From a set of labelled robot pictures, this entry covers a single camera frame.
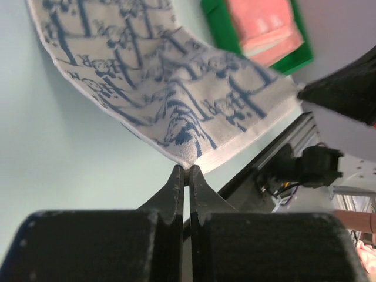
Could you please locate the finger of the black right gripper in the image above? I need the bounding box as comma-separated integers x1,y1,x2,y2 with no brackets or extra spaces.
297,48,375,127

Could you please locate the patterned towel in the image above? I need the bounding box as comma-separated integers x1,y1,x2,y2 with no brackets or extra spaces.
28,1,299,173

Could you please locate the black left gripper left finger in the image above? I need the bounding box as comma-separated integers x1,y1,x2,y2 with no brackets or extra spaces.
1,166,184,281

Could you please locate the pink towel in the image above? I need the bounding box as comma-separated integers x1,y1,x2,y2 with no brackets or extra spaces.
227,0,304,66

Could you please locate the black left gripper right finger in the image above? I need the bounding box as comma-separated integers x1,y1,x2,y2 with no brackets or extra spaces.
189,166,368,281

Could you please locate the green plastic tray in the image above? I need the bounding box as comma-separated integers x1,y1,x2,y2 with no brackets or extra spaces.
200,1,314,75

